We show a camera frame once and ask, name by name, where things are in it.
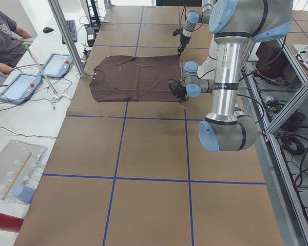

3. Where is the aluminium frame post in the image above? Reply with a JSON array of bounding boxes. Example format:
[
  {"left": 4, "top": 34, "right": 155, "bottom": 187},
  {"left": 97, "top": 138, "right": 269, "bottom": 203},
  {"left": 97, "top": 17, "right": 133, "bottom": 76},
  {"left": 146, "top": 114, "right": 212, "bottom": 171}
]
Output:
[{"left": 48, "top": 0, "right": 85, "bottom": 78}]

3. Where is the wooden stick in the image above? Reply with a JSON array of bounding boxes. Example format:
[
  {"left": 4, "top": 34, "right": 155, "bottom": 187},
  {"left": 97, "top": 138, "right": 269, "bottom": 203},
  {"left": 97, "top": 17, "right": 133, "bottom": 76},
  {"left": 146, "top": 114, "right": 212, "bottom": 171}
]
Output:
[{"left": 1, "top": 152, "right": 32, "bottom": 200}]

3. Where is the person in grey shirt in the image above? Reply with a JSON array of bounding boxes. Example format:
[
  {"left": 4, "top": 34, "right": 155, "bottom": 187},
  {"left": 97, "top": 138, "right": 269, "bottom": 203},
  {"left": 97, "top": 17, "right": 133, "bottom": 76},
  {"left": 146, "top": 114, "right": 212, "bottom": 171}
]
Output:
[{"left": 0, "top": 11, "right": 32, "bottom": 74}]

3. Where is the white camera pedestal column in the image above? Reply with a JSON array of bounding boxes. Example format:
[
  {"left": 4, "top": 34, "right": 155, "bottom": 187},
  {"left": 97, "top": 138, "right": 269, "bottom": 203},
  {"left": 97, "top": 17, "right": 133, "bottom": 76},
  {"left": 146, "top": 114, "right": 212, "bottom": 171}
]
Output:
[{"left": 197, "top": 37, "right": 218, "bottom": 79}]

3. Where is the light blue cup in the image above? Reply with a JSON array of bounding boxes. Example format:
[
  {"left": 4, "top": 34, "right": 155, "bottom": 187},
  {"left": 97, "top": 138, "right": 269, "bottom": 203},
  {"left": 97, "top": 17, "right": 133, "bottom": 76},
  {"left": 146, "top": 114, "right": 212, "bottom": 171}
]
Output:
[{"left": 13, "top": 185, "right": 35, "bottom": 204}]

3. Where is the far blue teach pendant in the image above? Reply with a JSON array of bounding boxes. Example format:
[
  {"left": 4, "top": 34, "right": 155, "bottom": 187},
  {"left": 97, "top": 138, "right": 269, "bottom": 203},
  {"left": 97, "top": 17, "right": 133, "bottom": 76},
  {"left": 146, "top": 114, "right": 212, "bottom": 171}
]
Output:
[{"left": 42, "top": 53, "right": 73, "bottom": 78}]

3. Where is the silver rod green tip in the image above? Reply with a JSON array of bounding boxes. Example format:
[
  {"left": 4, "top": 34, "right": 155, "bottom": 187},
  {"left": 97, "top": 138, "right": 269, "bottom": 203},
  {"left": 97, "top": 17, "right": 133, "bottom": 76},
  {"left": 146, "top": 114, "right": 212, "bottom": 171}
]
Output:
[{"left": 25, "top": 45, "right": 71, "bottom": 110}]

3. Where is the near blue teach pendant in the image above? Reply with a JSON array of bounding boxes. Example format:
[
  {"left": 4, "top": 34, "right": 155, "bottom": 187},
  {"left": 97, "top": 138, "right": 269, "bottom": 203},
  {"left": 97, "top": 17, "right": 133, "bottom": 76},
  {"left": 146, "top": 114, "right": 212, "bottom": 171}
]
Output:
[{"left": 0, "top": 73, "right": 42, "bottom": 105}]

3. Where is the black box white label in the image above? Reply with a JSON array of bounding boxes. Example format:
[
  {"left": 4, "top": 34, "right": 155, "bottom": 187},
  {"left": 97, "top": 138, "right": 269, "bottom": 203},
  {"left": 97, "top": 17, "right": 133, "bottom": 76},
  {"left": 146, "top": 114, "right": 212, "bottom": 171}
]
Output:
[{"left": 86, "top": 27, "right": 96, "bottom": 47}]

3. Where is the blue teach pendant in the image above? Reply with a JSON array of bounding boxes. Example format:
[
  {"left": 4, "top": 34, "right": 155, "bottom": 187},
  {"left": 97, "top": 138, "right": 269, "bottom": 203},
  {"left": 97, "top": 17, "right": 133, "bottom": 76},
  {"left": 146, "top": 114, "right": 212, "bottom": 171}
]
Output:
[
  {"left": 42, "top": 53, "right": 73, "bottom": 78},
  {"left": 0, "top": 73, "right": 42, "bottom": 105}
]

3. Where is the black computer mouse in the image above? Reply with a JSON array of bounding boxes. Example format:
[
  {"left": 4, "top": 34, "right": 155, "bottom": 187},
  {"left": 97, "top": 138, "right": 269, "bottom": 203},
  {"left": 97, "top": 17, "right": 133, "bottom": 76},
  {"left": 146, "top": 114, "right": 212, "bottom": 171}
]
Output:
[{"left": 43, "top": 27, "right": 54, "bottom": 33}]

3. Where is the red cylinder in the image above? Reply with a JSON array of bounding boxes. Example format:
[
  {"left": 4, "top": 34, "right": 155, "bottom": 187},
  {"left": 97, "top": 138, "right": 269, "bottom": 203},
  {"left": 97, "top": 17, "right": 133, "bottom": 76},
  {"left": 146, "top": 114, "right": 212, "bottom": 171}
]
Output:
[{"left": 0, "top": 213, "right": 24, "bottom": 233}]

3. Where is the brown t-shirt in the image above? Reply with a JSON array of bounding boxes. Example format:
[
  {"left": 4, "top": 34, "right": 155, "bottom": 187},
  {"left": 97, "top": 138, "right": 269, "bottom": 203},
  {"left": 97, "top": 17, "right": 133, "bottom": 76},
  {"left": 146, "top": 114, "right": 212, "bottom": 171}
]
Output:
[{"left": 89, "top": 55, "right": 181, "bottom": 102}]

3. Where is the black keyboard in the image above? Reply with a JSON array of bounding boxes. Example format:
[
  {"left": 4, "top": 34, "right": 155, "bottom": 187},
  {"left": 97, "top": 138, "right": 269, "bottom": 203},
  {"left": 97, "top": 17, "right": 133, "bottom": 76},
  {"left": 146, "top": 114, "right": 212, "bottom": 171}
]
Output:
[{"left": 66, "top": 20, "right": 78, "bottom": 43}]

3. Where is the clear plastic bag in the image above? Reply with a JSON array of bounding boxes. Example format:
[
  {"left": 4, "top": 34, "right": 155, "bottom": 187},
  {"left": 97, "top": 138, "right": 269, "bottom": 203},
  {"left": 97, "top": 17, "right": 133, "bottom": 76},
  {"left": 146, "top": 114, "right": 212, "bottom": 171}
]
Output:
[{"left": 0, "top": 140, "right": 47, "bottom": 203}]

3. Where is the aluminium side frame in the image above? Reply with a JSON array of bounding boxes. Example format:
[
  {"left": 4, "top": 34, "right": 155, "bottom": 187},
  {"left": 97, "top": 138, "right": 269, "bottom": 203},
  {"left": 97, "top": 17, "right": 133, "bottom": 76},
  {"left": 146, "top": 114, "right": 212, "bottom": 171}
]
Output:
[{"left": 241, "top": 33, "right": 308, "bottom": 245}]

